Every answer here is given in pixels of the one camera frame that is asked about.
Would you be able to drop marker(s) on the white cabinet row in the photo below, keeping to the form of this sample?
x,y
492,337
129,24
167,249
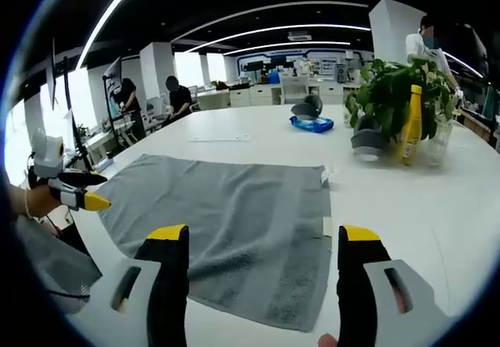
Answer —
x,y
254,96

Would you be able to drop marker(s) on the person's right hand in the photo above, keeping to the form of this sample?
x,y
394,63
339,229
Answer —
x,y
328,341

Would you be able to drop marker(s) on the yellow bottle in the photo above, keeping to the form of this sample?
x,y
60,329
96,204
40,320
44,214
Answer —
x,y
412,128

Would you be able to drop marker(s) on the green potted plant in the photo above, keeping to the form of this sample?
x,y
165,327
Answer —
x,y
386,97

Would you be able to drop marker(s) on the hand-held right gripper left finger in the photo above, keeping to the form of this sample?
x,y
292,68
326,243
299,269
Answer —
x,y
164,284

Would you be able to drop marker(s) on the grey towel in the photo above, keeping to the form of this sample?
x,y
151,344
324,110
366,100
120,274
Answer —
x,y
234,226

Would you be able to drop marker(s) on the clear glass container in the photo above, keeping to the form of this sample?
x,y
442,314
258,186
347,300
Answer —
x,y
439,140

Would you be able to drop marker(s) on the blue wipes packet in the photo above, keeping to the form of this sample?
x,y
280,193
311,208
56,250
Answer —
x,y
311,124

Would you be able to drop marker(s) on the white chair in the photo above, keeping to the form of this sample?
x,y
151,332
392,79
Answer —
x,y
293,90

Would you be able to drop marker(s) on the white table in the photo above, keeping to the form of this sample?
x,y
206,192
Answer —
x,y
390,206

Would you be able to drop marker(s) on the person's left hand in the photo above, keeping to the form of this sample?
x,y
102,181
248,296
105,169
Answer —
x,y
43,202

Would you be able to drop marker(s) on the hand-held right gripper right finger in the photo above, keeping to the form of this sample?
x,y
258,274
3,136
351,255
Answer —
x,y
359,284

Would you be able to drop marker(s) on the grey round headset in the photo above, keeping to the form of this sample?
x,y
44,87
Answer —
x,y
368,140
308,106

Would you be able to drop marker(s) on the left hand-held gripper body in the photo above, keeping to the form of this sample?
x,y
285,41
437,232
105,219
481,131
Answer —
x,y
46,155

